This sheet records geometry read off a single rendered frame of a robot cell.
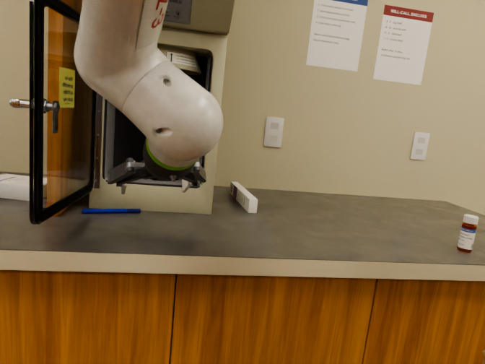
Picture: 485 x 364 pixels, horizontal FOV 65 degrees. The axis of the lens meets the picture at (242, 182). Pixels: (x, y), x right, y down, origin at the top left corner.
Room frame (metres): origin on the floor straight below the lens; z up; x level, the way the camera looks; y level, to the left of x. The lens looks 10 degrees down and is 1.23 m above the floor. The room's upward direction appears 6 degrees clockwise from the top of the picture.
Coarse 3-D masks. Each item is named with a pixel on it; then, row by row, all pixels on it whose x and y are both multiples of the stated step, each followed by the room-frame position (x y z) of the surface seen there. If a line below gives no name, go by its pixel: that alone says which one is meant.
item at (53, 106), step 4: (44, 104) 0.67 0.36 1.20; (48, 104) 0.68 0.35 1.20; (52, 104) 0.68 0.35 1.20; (56, 104) 0.68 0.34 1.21; (44, 108) 0.67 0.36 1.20; (48, 108) 0.67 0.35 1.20; (52, 108) 0.67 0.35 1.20; (56, 108) 0.67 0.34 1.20; (52, 112) 0.67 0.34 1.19; (56, 112) 0.68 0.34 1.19; (52, 116) 0.67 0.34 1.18; (56, 116) 0.68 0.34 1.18; (52, 120) 0.67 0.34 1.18; (56, 120) 0.68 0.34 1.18; (52, 124) 0.67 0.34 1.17; (56, 124) 0.68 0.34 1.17; (52, 128) 0.67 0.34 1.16; (56, 128) 0.69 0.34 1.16; (52, 132) 0.67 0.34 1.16; (56, 132) 0.69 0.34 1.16
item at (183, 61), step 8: (160, 48) 1.02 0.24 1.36; (168, 48) 1.02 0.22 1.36; (176, 48) 1.02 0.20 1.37; (168, 56) 1.01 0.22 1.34; (176, 56) 1.01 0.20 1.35; (184, 56) 1.03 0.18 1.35; (192, 56) 1.05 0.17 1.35; (176, 64) 1.01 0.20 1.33; (184, 64) 1.02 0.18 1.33; (192, 64) 1.04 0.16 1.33; (184, 72) 1.16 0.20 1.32; (192, 72) 1.14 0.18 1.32; (200, 72) 1.07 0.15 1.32
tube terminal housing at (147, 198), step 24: (192, 48) 1.02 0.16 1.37; (216, 48) 1.01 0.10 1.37; (216, 72) 1.01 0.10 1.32; (216, 96) 1.01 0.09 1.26; (216, 144) 1.01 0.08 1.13; (96, 192) 0.96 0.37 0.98; (120, 192) 0.97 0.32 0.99; (144, 192) 0.98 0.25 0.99; (168, 192) 0.99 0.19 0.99; (192, 192) 1.00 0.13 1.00
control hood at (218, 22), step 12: (192, 0) 0.92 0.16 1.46; (204, 0) 0.92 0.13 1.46; (216, 0) 0.92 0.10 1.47; (228, 0) 0.93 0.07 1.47; (192, 12) 0.94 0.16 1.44; (204, 12) 0.94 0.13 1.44; (216, 12) 0.95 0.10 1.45; (228, 12) 0.95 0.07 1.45; (168, 24) 0.96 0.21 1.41; (180, 24) 0.96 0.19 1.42; (192, 24) 0.96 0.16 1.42; (204, 24) 0.97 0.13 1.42; (216, 24) 0.97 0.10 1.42; (228, 24) 0.97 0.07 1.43
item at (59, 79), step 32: (32, 0) 0.63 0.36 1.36; (32, 32) 0.63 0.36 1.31; (64, 32) 0.75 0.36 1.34; (32, 64) 0.63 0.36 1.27; (64, 64) 0.75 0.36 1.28; (32, 96) 0.63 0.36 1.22; (64, 96) 0.76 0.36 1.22; (32, 128) 0.63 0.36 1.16; (64, 128) 0.76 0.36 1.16; (32, 160) 0.63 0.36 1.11; (64, 160) 0.76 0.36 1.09; (32, 192) 0.63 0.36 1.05; (64, 192) 0.76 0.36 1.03; (32, 224) 0.64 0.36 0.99
